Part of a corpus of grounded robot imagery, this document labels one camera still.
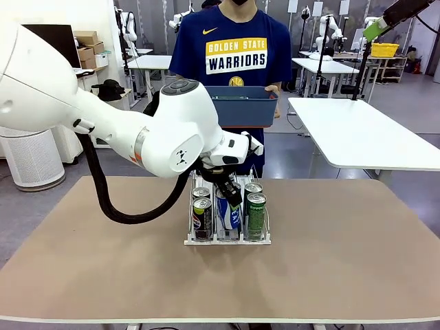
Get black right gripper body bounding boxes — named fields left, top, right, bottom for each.
left=405, top=0, right=435, bottom=19

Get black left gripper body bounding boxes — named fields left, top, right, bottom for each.
left=199, top=163, right=238, bottom=189

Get blue Pocari Sweat can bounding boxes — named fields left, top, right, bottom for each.
left=215, top=195, right=243, bottom=230

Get grey-blue basket orange handles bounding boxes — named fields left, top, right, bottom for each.
left=204, top=85, right=280, bottom=129

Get person's left hand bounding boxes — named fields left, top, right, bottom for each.
left=264, top=85, right=281, bottom=120

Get yellow plastic basket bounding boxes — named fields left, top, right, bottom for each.
left=371, top=42, right=400, bottom=58

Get low wooden shelf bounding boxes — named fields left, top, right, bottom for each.
left=366, top=54, right=408, bottom=83

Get thin black pole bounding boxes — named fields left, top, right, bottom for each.
left=318, top=15, right=331, bottom=97

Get white desk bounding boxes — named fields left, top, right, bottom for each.
left=126, top=54, right=173, bottom=100
left=291, top=56, right=360, bottom=99

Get black jacket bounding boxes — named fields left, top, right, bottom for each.
left=142, top=91, right=162, bottom=116

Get large white side table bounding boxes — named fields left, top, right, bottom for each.
left=287, top=97, right=440, bottom=183

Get small wooden side table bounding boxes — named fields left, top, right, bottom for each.
left=89, top=88, right=133, bottom=111

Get person in blue shirt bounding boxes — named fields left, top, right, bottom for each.
left=168, top=0, right=293, bottom=179

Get black hat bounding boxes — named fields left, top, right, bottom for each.
left=91, top=78, right=127, bottom=102

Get white air purifier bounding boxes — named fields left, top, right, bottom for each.
left=0, top=126, right=66, bottom=193

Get black computer monitor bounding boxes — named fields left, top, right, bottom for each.
left=22, top=23, right=82, bottom=69

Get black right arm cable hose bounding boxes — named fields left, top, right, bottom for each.
left=413, top=10, right=440, bottom=35

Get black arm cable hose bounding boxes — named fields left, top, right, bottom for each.
left=76, top=132, right=193, bottom=226
left=413, top=10, right=440, bottom=35

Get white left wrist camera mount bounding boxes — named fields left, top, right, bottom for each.
left=209, top=131, right=265, bottom=166

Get black camera stand pole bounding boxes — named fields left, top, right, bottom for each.
left=350, top=41, right=374, bottom=101

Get white wire can dispenser rack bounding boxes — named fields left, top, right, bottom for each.
left=183, top=163, right=272, bottom=247

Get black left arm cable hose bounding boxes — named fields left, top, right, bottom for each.
left=76, top=132, right=193, bottom=226

